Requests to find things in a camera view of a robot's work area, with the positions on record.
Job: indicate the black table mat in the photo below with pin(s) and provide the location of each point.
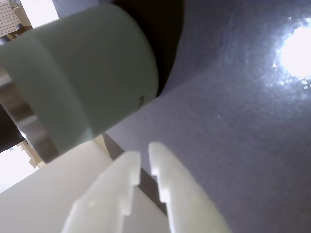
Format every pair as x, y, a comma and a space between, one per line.
230, 145

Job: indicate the mint green metal-rimmed mug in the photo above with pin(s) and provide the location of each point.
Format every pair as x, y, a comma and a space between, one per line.
85, 77

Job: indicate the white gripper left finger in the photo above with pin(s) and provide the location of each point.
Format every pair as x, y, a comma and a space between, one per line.
109, 191

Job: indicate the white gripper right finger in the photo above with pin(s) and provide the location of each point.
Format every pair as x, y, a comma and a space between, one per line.
184, 199

